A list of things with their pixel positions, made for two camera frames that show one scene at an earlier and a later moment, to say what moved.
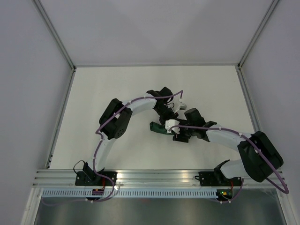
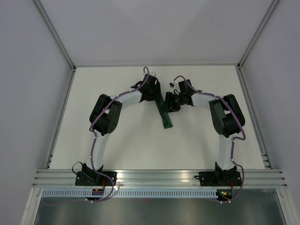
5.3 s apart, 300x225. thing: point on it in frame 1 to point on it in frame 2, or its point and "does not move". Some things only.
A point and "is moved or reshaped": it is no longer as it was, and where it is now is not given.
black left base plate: [91, 178] does not move
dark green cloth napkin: [159, 128] is moved or reshaped
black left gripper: [172, 116] to [158, 96]
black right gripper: [178, 137] to [171, 107]
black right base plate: [213, 179] does not move
